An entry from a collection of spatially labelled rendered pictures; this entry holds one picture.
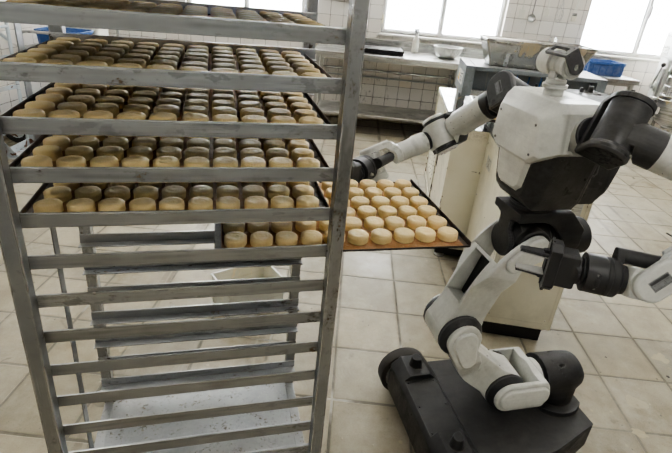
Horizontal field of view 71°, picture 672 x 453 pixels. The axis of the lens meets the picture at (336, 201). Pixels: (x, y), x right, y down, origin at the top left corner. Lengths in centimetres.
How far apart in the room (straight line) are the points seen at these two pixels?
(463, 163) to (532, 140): 153
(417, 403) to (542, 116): 107
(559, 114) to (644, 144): 20
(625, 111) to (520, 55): 159
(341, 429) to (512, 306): 101
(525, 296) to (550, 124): 128
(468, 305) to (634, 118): 68
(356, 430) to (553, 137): 126
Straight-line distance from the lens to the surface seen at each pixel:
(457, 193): 288
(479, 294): 151
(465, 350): 156
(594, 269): 118
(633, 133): 123
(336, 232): 100
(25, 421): 215
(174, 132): 92
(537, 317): 250
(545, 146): 129
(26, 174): 100
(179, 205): 102
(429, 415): 181
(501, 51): 275
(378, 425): 199
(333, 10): 592
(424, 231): 118
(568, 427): 200
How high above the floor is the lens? 149
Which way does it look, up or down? 24 degrees down
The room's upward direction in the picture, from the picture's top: 6 degrees clockwise
